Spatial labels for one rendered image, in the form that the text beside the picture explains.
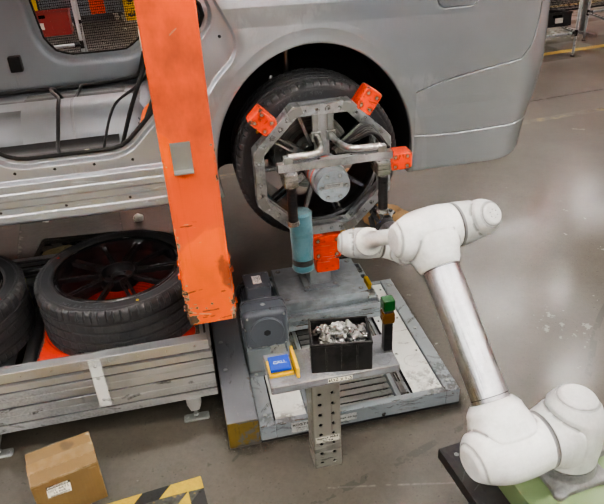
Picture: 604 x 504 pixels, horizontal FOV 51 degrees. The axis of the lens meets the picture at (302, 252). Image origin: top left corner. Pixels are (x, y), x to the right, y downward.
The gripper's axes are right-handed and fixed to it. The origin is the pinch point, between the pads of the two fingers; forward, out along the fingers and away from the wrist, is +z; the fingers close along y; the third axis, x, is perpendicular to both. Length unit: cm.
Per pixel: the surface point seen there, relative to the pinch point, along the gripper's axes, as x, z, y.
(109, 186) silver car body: 89, 6, -57
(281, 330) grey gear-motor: 11, -30, -55
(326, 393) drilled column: 7, -72, -48
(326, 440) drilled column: -8, -72, -64
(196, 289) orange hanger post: 56, -45, -52
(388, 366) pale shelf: 0, -76, -27
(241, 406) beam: 11, -47, -83
